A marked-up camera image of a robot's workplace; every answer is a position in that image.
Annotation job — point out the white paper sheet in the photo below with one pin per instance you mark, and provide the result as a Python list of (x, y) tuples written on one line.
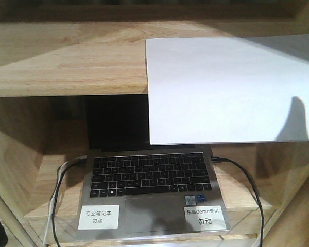
[(228, 90)]

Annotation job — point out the wooden shelf desk unit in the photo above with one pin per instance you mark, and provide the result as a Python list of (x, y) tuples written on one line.
[(70, 50)]

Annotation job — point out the white left laptop label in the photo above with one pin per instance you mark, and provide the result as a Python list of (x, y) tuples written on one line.
[(99, 217)]

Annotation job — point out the white laptop label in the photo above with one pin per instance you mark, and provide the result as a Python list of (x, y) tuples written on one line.
[(99, 217), (205, 218)]

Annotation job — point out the silver laptop black keyboard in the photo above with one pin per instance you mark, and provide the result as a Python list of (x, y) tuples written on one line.
[(151, 184)]

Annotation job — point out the white right laptop label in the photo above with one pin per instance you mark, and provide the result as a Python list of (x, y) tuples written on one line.
[(205, 218)]

